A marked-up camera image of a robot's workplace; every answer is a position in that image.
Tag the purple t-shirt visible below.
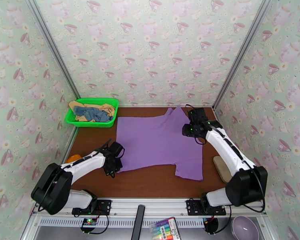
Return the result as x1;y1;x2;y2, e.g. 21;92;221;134
116;106;204;182

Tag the blue ribbed top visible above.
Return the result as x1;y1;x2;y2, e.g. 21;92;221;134
73;106;111;123

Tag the tan garment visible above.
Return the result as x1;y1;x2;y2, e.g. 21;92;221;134
68;100;116;122

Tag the orange lidded can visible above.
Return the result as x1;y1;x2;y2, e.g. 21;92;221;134
66;154;82;164

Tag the green plastic basket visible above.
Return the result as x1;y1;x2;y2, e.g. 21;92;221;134
65;97;119;128

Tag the beige oval sponge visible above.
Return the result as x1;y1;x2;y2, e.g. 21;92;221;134
212;156;232;184

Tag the perforated metal strip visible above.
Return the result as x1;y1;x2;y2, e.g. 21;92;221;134
38;218;206;229

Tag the small circuit board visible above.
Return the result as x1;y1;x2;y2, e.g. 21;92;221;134
82;218;98;228

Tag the pack of coloured markers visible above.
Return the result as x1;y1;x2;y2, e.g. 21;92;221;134
149;216;182;240

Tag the purple bowl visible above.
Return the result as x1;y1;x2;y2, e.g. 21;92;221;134
230;215;260;240

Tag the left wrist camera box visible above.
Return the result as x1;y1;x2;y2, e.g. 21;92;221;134
112;142;125;158

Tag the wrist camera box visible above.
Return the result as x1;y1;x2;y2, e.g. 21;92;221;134
188;108;206;122
112;142;125;158

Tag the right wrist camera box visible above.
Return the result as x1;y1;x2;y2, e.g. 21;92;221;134
188;108;206;122

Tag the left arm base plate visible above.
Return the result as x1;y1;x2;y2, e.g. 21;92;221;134
72;199;112;216

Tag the aluminium frame rail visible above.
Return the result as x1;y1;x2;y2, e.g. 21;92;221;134
31;196;267;218

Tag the black power cable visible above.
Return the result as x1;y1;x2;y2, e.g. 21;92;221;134
210;204;233;234
80;214;110;234

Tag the black camera post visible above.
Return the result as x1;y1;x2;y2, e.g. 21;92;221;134
131;204;146;240

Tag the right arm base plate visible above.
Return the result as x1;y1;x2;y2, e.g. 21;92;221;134
186;199;227;216

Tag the aluminium upright post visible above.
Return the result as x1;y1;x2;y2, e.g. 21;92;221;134
24;0;80;98
212;0;276;111

